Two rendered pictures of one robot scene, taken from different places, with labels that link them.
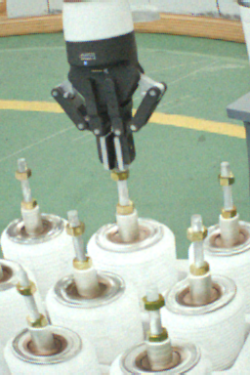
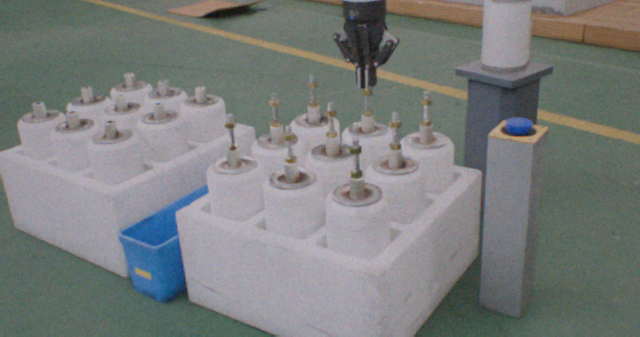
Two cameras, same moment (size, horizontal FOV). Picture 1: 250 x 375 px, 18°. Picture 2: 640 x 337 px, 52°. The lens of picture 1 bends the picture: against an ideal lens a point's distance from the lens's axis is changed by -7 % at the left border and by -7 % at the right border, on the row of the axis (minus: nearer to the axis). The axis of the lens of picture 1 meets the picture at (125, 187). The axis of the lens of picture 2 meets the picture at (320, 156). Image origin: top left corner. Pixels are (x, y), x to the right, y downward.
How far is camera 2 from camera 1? 33 cm
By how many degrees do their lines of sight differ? 10
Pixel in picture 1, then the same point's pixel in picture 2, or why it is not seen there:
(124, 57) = (375, 17)
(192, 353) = (377, 194)
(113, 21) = not seen: outside the picture
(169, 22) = (469, 14)
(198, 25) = not seen: hidden behind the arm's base
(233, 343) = (414, 205)
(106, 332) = (336, 180)
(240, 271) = (428, 161)
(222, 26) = not seen: hidden behind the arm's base
